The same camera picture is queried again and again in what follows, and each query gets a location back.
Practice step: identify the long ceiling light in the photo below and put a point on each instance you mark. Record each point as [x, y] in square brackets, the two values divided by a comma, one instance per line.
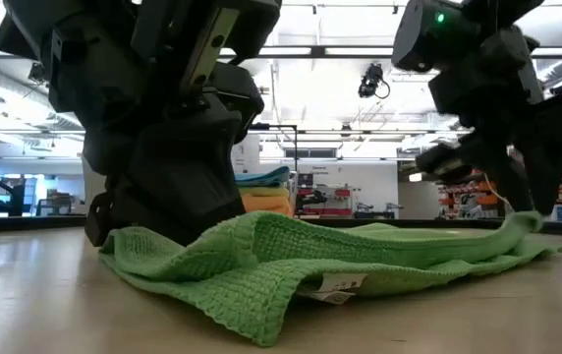
[286, 51]
[359, 51]

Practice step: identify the white plant pot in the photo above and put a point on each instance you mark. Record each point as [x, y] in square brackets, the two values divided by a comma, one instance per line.
[93, 182]

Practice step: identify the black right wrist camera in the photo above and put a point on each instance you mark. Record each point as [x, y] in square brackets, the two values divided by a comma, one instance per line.
[487, 74]

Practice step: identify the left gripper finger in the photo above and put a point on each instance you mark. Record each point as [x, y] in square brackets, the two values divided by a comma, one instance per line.
[109, 152]
[187, 182]

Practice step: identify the white cylindrical appliance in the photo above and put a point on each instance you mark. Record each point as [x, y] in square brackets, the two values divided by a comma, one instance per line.
[246, 155]

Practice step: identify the black aluminium table frame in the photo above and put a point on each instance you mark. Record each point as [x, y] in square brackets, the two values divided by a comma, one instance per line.
[25, 222]

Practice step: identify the black ceiling camera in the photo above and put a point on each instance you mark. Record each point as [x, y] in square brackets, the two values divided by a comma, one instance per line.
[370, 81]
[35, 73]

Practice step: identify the black background robot arm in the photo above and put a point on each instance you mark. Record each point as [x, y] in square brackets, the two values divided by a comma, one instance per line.
[310, 198]

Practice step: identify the green microfiber towel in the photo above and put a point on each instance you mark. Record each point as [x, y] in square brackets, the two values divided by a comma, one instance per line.
[310, 255]

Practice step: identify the clear plastic bin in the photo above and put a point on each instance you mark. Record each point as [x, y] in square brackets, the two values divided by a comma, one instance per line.
[292, 182]

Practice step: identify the yellow microfiber towel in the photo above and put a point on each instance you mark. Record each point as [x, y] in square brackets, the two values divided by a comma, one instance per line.
[264, 191]

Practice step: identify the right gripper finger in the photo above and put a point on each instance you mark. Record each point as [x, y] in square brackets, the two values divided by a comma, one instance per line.
[514, 184]
[551, 167]

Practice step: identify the blue microfiber towel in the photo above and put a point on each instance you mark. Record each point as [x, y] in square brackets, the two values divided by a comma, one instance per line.
[261, 177]

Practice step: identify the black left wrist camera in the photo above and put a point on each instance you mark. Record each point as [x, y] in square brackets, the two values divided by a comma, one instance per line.
[237, 98]

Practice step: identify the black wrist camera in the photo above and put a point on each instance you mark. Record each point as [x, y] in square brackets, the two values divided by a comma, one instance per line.
[487, 74]
[237, 98]

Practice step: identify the shelf with red bins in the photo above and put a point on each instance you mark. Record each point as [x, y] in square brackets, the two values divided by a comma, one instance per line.
[477, 189]

